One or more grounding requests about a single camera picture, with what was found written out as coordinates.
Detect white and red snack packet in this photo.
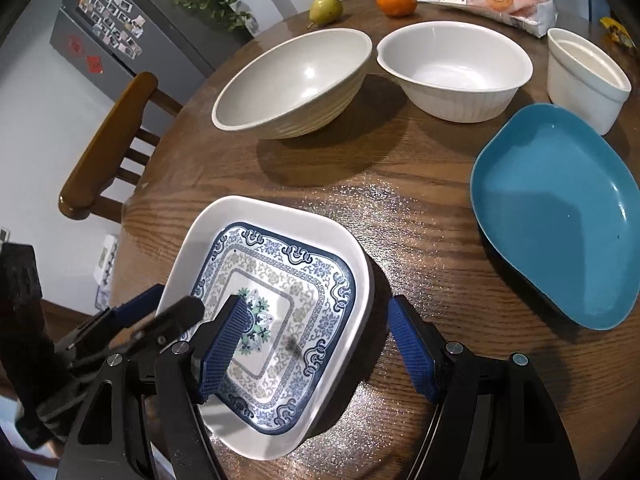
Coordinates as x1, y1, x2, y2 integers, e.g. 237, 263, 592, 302
416, 0, 558, 38

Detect teal plate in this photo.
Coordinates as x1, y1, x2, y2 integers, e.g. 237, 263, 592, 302
470, 103, 640, 331

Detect fridge photo magnets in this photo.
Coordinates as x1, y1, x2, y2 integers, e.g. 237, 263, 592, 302
72, 0, 146, 58

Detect blue bowl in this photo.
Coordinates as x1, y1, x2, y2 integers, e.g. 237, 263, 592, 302
156, 195, 376, 462

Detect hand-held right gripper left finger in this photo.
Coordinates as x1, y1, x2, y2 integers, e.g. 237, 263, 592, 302
55, 294, 249, 480

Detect yellow snack packet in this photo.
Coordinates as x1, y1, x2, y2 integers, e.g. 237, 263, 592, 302
600, 16, 637, 51

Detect grey fridge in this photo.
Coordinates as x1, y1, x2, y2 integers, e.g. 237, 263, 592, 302
49, 0, 221, 111

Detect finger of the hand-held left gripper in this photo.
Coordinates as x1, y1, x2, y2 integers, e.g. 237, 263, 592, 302
55, 284, 167, 361
117, 295, 205, 361

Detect white ribbed bowl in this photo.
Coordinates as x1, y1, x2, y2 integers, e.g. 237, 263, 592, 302
376, 21, 534, 123

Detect green pear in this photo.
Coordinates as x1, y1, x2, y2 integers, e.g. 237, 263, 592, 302
307, 0, 344, 28

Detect wooden chair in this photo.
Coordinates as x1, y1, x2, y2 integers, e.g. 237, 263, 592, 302
57, 71, 185, 223

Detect orange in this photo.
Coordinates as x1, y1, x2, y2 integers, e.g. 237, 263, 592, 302
376, 0, 418, 17

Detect small white ramekin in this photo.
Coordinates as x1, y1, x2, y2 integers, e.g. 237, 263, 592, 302
546, 28, 632, 136

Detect blue patterned square plate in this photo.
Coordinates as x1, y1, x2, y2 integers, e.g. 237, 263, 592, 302
189, 221, 357, 435

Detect beige ribbed bowl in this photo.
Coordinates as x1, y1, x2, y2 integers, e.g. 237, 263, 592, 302
211, 28, 374, 140

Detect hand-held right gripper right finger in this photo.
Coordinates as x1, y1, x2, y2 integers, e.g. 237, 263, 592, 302
387, 296, 581, 480

